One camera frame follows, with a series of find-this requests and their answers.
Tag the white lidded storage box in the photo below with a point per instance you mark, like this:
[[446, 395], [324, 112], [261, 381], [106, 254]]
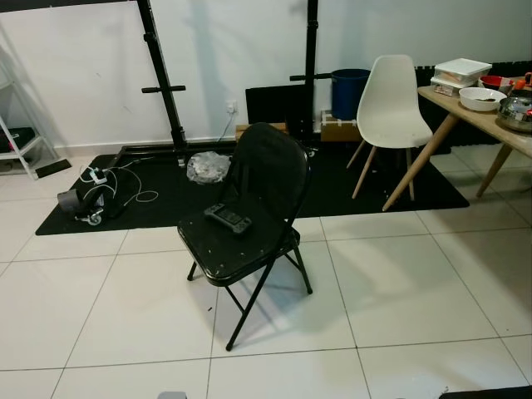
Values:
[[461, 71]]

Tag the black floor mat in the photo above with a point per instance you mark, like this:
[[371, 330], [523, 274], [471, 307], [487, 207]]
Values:
[[490, 393]]

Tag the black handheld controller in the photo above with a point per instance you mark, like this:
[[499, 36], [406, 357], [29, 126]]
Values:
[[227, 219]]

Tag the large white bowl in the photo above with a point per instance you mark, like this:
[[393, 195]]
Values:
[[482, 101]]

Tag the white wall socket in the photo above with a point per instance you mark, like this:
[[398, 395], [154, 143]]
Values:
[[231, 106]]

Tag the crumpled clear plastic bag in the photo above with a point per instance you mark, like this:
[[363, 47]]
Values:
[[208, 166]]

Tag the flat brown cardboard box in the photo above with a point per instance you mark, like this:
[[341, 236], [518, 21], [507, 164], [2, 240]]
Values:
[[249, 130]]

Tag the blue bin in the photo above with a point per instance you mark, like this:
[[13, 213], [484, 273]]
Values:
[[349, 93]]

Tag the black metal rack frame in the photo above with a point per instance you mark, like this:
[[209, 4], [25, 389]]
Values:
[[164, 87]]

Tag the white power strip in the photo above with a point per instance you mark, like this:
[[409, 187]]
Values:
[[95, 176]]

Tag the black wheeled device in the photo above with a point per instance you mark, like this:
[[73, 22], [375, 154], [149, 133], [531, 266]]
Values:
[[83, 205]]

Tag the white shell chair wooden legs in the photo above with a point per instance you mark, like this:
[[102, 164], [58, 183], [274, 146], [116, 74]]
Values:
[[391, 108]]

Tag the black folding chair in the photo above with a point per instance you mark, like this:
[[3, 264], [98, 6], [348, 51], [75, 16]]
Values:
[[249, 241]]

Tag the black foam panel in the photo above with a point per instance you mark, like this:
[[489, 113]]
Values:
[[278, 104]]

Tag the light wooden table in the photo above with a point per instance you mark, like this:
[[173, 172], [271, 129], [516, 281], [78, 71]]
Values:
[[485, 118]]

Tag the white shelf unit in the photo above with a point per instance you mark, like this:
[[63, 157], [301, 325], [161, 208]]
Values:
[[25, 154]]

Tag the black rubber gym mat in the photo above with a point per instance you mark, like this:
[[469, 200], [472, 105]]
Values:
[[332, 191]]

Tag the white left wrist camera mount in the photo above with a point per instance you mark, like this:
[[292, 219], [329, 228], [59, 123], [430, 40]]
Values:
[[170, 395]]

